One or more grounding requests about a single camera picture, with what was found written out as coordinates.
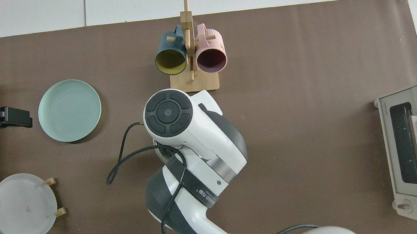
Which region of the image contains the pale green plate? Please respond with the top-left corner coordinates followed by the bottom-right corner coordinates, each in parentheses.
top-left (34, 76), bottom-right (105, 146)

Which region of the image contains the white plate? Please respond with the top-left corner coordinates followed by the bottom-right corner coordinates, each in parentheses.
top-left (0, 169), bottom-right (61, 234)

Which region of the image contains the wooden plate rack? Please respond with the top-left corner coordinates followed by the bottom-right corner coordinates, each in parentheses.
top-left (0, 176), bottom-right (69, 234)

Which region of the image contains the dark teal cup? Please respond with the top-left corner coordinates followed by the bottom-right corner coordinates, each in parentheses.
top-left (151, 24), bottom-right (190, 77)

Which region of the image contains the wooden cup stand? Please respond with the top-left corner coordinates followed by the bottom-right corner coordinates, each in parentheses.
top-left (161, 0), bottom-right (222, 96)

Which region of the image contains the pink ribbed cup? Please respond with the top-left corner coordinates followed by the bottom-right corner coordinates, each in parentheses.
top-left (192, 21), bottom-right (229, 75)

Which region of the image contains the brown table cloth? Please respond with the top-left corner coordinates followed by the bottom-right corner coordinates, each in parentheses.
top-left (0, 0), bottom-right (417, 234)

